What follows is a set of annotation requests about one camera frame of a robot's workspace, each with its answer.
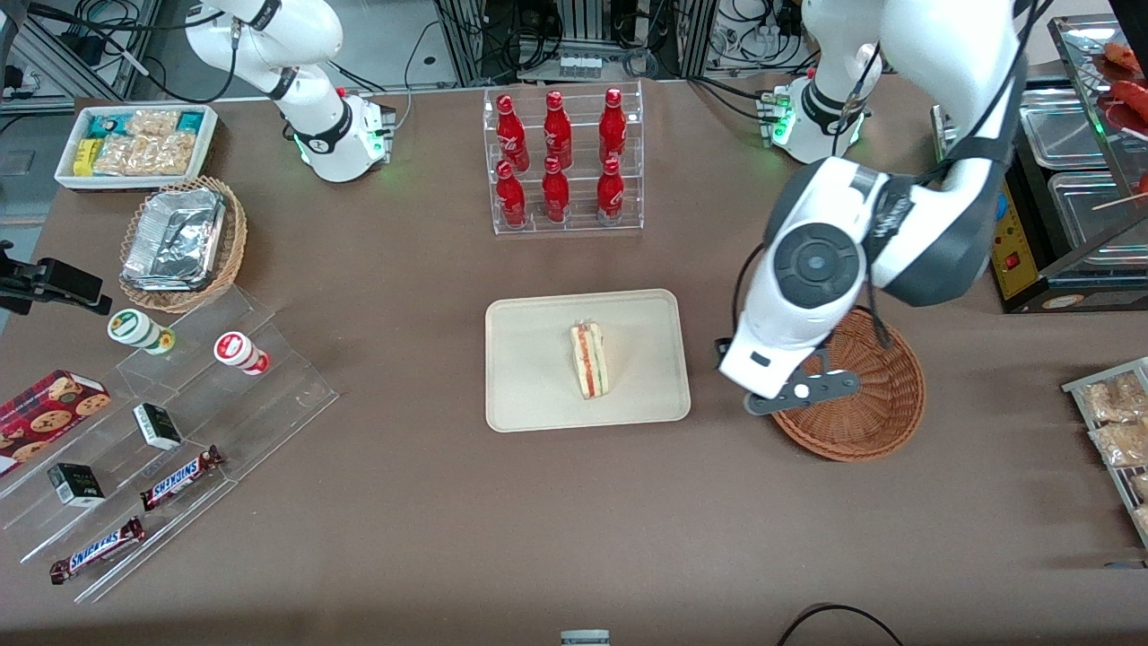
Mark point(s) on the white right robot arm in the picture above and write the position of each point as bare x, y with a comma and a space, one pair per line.
305, 99

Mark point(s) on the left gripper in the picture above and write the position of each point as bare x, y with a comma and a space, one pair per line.
719, 348

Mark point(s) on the clear cracker bag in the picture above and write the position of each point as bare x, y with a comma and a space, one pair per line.
152, 123
168, 154
117, 155

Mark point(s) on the clear acrylic step shelf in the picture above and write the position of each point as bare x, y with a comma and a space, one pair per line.
269, 404

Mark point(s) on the red sausage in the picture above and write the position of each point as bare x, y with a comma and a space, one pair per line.
1126, 56
1132, 92

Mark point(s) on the clear bag of pastries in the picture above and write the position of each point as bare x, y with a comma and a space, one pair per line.
1117, 399
1141, 487
1121, 442
1143, 520

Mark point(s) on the teal snack packet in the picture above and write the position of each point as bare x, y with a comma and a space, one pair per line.
190, 121
103, 126

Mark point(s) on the red cola bottle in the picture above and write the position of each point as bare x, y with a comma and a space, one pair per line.
511, 197
555, 193
613, 121
610, 193
557, 126
509, 130

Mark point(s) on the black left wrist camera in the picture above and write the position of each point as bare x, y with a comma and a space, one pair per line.
722, 352

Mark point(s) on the clear acrylic bottle rack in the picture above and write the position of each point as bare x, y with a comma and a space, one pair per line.
578, 220

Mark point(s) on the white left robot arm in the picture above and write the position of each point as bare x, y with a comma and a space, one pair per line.
942, 54

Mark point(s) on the yellow snack packet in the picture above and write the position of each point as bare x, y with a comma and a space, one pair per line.
85, 157

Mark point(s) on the white rectangular snack bin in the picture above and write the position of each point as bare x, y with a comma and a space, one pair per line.
67, 179

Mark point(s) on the steel food pan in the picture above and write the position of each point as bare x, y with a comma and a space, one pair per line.
1094, 215
1063, 130

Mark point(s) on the triangle sandwich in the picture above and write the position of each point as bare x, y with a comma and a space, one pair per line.
589, 363

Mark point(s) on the Snickers chocolate bar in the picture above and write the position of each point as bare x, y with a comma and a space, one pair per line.
179, 478
97, 549

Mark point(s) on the green lid yogurt cup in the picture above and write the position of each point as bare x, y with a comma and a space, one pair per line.
130, 327

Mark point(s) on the grey table edge device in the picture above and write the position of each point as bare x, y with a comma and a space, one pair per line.
585, 639

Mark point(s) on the small black carton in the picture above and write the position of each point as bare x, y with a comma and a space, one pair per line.
76, 484
157, 425

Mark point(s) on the cream plastic tray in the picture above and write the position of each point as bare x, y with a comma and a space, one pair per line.
538, 377

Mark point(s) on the light wicker basket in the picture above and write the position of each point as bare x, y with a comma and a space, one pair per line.
235, 242

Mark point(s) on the silver foil packet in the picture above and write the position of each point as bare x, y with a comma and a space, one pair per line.
175, 238

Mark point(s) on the white connector block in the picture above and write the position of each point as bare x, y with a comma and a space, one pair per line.
580, 66

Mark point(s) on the brown wicker basket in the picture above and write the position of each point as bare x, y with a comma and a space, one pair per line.
879, 404

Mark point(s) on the red tartan cookie box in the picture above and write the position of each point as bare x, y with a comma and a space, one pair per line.
45, 417

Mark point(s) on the red lid yogurt cup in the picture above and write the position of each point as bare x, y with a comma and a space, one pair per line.
235, 350

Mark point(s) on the aluminium profile frame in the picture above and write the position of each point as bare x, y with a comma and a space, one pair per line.
63, 54
466, 45

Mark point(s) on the black hot food warmer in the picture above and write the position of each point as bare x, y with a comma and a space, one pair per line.
1013, 233

